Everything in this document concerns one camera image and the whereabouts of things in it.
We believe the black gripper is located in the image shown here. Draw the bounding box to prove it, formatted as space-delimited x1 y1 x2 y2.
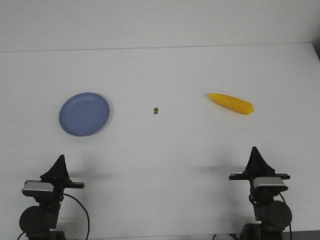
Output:
228 146 290 203
34 154 85 211

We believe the yellow corn cob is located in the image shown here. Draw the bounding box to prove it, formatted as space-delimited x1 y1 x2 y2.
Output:
207 93 255 115

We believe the blue round plate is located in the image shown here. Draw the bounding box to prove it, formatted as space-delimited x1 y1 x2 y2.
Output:
58 92 110 137

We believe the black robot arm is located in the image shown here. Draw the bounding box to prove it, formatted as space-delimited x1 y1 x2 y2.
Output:
228 146 293 240
19 154 85 240

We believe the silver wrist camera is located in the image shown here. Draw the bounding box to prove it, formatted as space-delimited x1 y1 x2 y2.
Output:
253 177 287 189
21 180 54 197

